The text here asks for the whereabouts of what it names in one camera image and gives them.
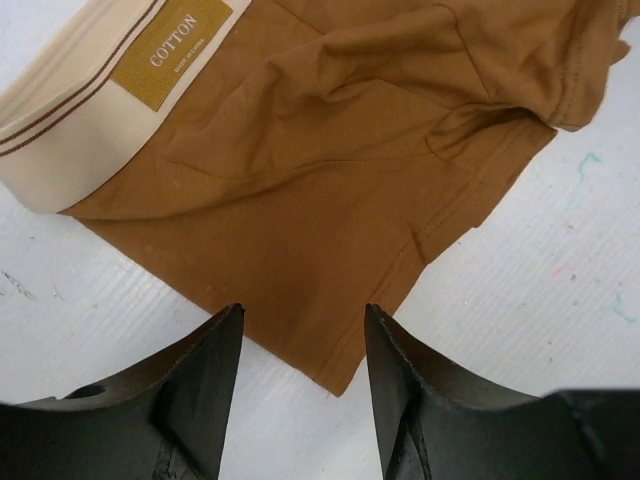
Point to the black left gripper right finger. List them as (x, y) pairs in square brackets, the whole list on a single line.
[(436, 420)]

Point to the brown underwear cream waistband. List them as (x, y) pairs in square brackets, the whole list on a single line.
[(301, 158)]

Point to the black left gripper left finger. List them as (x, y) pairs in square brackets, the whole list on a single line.
[(164, 417)]

